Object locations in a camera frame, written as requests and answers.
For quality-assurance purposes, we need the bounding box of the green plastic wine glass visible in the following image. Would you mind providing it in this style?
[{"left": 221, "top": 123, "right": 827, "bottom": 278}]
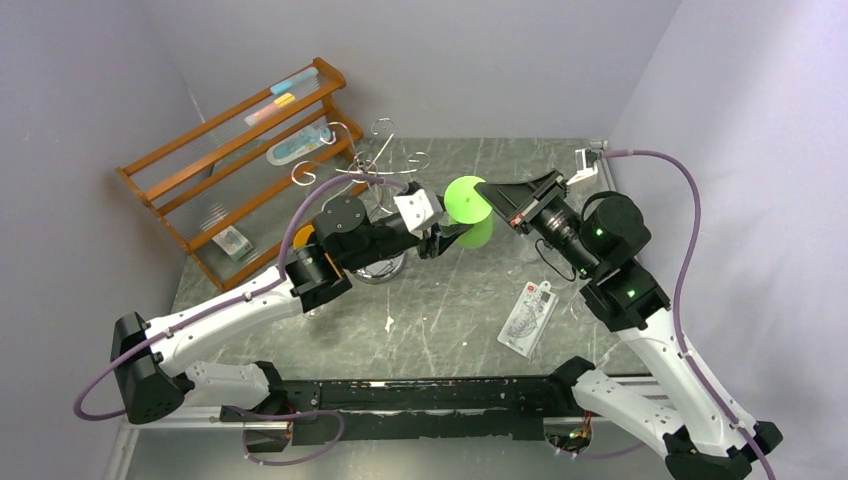
[{"left": 443, "top": 176, "right": 494, "bottom": 249}]

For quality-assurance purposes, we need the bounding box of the clear wine glass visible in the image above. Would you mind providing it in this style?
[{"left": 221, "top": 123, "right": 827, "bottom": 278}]
[
  {"left": 302, "top": 306, "right": 325, "bottom": 320},
  {"left": 504, "top": 236, "right": 554, "bottom": 284}
]

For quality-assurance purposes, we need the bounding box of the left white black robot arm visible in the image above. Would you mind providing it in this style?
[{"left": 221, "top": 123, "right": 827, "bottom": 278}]
[{"left": 110, "top": 190, "right": 470, "bottom": 424}]

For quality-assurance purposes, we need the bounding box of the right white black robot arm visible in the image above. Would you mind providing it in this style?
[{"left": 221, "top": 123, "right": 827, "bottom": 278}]
[{"left": 475, "top": 171, "right": 782, "bottom": 479}]

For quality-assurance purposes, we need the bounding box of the chrome wine glass rack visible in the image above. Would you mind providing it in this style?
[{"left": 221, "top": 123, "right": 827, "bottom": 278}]
[{"left": 290, "top": 117, "right": 432, "bottom": 286}]

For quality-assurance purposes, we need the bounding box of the orange plastic wine glass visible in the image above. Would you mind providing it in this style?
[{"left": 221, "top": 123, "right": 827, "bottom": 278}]
[{"left": 292, "top": 224, "right": 345, "bottom": 278}]

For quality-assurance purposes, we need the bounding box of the wooden shelf rack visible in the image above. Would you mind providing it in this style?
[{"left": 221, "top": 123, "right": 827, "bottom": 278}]
[{"left": 115, "top": 57, "right": 364, "bottom": 291}]

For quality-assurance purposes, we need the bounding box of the clear glass far right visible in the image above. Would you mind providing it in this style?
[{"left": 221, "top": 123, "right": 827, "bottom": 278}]
[{"left": 543, "top": 267, "right": 598, "bottom": 329}]

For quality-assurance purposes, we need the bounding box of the white packaged ruler card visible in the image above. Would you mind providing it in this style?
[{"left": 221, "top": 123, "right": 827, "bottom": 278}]
[{"left": 497, "top": 281, "right": 559, "bottom": 358}]

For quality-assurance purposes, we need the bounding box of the blue white packaged item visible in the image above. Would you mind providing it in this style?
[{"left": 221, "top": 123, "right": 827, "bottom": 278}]
[{"left": 265, "top": 124, "right": 335, "bottom": 166}]

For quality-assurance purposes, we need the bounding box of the small teal white box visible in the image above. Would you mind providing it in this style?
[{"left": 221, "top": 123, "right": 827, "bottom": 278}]
[{"left": 212, "top": 226, "right": 253, "bottom": 261}]

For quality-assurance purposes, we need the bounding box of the pink yellow marker pen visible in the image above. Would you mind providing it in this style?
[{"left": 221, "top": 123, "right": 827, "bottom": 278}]
[{"left": 244, "top": 93, "right": 296, "bottom": 127}]

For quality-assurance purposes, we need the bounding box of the blue marker pen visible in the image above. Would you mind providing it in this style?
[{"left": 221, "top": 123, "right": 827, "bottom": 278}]
[{"left": 270, "top": 67, "right": 318, "bottom": 95}]

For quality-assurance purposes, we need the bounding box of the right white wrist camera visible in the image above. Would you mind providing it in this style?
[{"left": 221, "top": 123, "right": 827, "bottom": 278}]
[{"left": 567, "top": 148, "right": 603, "bottom": 186}]

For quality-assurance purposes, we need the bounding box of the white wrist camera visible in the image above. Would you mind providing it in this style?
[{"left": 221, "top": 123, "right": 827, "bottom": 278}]
[
  {"left": 393, "top": 188, "right": 444, "bottom": 238},
  {"left": 567, "top": 148, "right": 603, "bottom": 186}
]

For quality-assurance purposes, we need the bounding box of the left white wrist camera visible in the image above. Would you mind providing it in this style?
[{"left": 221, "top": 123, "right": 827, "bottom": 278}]
[{"left": 393, "top": 188, "right": 444, "bottom": 238}]

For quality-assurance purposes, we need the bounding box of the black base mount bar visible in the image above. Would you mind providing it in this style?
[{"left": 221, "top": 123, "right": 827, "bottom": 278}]
[{"left": 219, "top": 357, "right": 595, "bottom": 446}]

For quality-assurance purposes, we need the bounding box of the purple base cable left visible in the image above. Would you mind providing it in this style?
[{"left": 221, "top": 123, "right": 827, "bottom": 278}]
[{"left": 241, "top": 407, "right": 347, "bottom": 467}]

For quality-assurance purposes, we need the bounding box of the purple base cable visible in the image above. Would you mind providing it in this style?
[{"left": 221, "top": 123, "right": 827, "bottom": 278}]
[
  {"left": 553, "top": 397, "right": 662, "bottom": 462},
  {"left": 241, "top": 407, "right": 347, "bottom": 467}
]

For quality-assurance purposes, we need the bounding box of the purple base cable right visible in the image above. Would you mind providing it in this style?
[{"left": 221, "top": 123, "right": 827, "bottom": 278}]
[{"left": 553, "top": 397, "right": 662, "bottom": 462}]

